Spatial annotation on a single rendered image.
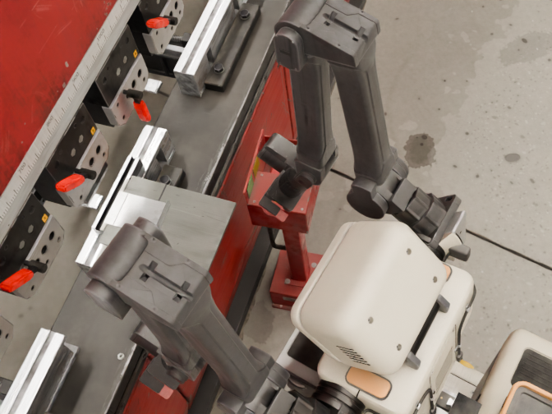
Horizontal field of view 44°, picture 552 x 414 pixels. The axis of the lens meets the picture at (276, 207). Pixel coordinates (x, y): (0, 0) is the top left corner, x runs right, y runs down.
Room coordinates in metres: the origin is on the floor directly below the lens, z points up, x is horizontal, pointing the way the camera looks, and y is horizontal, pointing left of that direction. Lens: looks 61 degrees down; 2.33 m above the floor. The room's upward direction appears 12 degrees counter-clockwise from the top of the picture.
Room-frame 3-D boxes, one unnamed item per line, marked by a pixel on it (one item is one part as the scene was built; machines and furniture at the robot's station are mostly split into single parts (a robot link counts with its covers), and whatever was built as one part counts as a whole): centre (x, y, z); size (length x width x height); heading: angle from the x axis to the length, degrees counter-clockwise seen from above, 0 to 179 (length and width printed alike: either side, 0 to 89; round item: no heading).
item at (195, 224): (0.76, 0.24, 1.00); 0.26 x 0.18 x 0.01; 60
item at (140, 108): (0.93, 0.24, 1.20); 0.04 x 0.02 x 0.10; 60
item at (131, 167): (0.86, 0.35, 0.99); 0.20 x 0.03 x 0.03; 150
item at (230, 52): (1.33, 0.02, 0.89); 0.30 x 0.05 x 0.03; 150
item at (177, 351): (0.37, 0.19, 1.40); 0.11 x 0.06 x 0.43; 139
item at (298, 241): (0.95, -0.04, 0.39); 0.05 x 0.05 x 0.54; 66
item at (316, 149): (0.70, -0.09, 1.40); 0.11 x 0.06 x 0.43; 139
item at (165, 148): (0.88, 0.35, 0.92); 0.39 x 0.06 x 0.10; 150
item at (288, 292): (0.93, -0.07, 0.06); 0.25 x 0.20 x 0.12; 66
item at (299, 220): (0.95, -0.04, 0.75); 0.20 x 0.16 x 0.18; 156
